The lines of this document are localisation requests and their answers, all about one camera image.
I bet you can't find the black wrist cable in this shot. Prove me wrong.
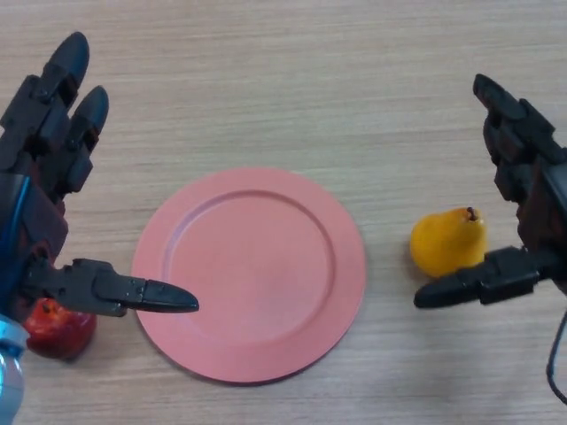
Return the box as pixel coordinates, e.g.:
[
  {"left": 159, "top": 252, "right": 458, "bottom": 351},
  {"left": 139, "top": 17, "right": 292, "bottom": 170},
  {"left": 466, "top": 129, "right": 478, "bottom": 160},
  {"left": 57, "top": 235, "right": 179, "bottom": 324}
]
[{"left": 547, "top": 309, "right": 567, "bottom": 406}]

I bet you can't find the yellow pear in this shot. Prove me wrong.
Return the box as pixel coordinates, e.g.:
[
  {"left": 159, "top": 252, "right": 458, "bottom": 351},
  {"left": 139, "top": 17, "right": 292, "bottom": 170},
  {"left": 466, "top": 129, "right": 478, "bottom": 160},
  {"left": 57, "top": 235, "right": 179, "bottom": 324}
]
[{"left": 409, "top": 206, "right": 488, "bottom": 279}]

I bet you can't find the red apple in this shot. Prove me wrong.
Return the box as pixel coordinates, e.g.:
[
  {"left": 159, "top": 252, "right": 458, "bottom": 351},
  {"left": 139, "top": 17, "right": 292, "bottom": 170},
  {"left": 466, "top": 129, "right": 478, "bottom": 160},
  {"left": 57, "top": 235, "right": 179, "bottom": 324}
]
[{"left": 24, "top": 297, "right": 97, "bottom": 360}]

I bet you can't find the pink round plate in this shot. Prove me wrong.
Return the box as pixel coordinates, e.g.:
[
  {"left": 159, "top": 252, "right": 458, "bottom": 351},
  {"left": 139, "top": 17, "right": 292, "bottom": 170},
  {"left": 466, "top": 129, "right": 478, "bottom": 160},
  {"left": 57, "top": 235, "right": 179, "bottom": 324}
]
[{"left": 131, "top": 166, "right": 368, "bottom": 384}]

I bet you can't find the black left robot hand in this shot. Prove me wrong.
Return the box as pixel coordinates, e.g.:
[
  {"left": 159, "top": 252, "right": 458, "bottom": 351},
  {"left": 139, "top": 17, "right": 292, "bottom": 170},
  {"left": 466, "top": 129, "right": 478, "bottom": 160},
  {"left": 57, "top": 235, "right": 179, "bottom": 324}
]
[{"left": 0, "top": 31, "right": 200, "bottom": 327}]

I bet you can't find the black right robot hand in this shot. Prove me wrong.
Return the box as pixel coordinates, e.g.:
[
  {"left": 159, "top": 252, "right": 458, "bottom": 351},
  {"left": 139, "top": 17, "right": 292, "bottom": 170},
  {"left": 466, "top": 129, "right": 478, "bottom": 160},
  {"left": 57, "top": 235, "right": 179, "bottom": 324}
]
[{"left": 413, "top": 73, "right": 567, "bottom": 311}]

